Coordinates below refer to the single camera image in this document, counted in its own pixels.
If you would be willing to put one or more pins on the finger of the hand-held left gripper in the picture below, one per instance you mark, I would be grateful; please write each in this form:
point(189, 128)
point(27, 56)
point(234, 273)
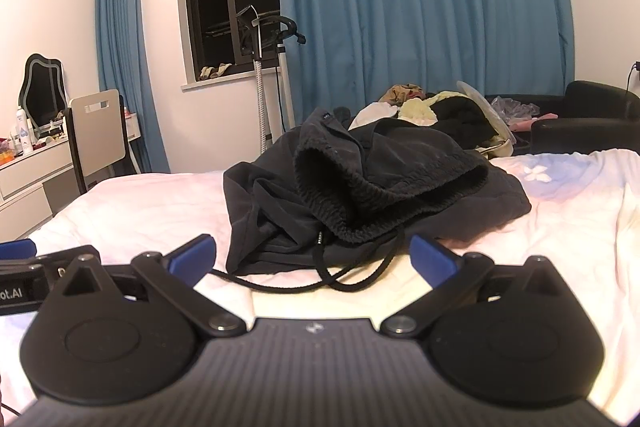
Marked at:
point(17, 249)

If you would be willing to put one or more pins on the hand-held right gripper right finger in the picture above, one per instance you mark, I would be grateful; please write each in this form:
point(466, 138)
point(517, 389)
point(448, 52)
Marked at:
point(432, 263)

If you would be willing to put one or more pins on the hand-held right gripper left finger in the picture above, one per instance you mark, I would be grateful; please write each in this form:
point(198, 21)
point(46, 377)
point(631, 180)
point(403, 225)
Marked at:
point(192, 257)

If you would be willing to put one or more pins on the white vanity desk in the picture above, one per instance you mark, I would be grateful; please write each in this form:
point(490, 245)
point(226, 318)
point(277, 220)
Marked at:
point(25, 187)

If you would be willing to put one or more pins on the white floral bed sheet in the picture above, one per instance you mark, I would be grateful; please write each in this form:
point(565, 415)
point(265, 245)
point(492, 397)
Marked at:
point(150, 207)

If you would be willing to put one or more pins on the white spray bottle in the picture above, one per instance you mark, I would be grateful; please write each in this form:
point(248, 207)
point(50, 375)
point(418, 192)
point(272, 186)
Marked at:
point(23, 129)

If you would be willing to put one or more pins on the beige chair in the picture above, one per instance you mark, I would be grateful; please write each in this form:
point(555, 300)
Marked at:
point(97, 132)

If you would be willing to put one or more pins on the pale yellow fleece garment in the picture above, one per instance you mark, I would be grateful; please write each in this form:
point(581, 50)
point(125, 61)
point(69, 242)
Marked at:
point(417, 109)

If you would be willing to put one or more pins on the white cloth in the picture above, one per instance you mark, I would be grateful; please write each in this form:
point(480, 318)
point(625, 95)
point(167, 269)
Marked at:
point(372, 114)

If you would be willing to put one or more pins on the black framed vanity mirror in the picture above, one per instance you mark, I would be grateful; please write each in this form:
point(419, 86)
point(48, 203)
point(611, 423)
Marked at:
point(42, 87)

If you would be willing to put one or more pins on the brown patterned cloth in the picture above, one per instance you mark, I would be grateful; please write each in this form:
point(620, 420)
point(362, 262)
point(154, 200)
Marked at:
point(400, 93)

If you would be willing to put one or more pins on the clear plastic bag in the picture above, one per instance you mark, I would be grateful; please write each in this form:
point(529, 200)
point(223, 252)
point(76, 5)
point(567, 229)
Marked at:
point(515, 109)

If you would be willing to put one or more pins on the beige rag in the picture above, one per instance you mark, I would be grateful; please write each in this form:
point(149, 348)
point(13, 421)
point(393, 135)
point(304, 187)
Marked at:
point(212, 72)

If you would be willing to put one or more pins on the garment steamer stand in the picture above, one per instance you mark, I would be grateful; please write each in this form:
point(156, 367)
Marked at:
point(260, 72)

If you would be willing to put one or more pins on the narrow blue curtain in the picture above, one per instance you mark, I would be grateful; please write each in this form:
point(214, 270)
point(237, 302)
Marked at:
point(125, 57)

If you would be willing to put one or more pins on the black sofa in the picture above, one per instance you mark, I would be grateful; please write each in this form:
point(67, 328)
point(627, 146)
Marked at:
point(585, 117)

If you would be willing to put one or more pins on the wide blue curtain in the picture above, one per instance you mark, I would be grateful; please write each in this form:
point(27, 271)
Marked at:
point(425, 7)

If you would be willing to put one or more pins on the wall socket with charger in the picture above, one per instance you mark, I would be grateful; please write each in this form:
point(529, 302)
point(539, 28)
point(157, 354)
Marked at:
point(635, 72)

